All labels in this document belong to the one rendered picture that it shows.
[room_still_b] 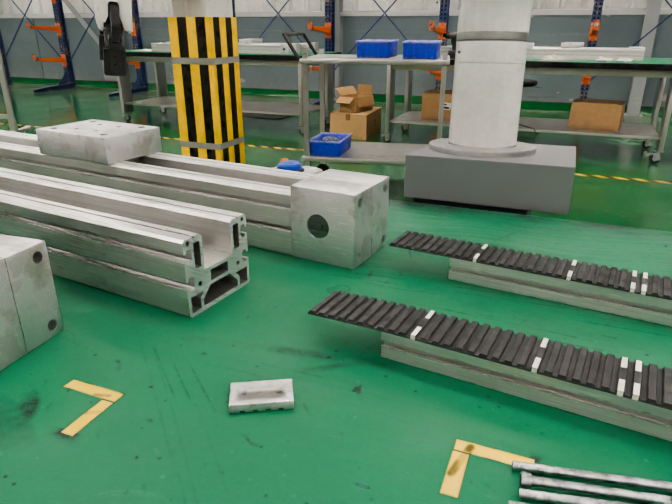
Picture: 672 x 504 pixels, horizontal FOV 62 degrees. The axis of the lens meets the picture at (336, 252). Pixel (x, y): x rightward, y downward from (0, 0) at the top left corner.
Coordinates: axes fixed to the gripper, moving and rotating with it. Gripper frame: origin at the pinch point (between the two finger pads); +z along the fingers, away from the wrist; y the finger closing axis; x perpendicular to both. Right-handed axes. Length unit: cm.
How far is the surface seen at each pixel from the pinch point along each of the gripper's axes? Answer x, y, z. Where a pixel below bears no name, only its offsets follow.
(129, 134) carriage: -1.2, -11.5, 8.0
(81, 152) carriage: 5.6, -10.2, 11.4
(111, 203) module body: 3.2, -32.4, 9.3
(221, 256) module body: -6.7, -47.5, 8.6
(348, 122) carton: -246, 382, 135
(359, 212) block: -23, -46, 5
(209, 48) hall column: -78, 264, 51
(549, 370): -24, -77, 2
